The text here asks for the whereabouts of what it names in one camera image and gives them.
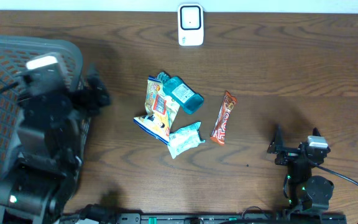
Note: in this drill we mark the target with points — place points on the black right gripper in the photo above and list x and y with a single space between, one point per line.
277 142

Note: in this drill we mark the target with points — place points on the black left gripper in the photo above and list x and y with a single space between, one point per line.
96 91

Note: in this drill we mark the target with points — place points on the yellow snack chip bag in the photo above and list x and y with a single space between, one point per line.
161 109

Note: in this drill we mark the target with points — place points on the orange chocolate bar wrapper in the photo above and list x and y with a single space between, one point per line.
219 130

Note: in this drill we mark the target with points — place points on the grey plastic mesh basket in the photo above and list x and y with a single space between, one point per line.
15 51

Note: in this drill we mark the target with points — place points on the blue mouthwash bottle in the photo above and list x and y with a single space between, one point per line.
188 99

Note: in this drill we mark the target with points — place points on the mint green wipes pack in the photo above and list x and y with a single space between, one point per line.
184 139

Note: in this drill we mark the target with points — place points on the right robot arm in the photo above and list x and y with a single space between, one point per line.
307 194

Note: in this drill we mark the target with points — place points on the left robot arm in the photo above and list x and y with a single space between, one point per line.
52 135

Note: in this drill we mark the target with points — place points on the white barcode scanner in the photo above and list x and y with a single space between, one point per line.
190 25

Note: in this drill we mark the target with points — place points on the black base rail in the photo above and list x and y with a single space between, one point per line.
98 214

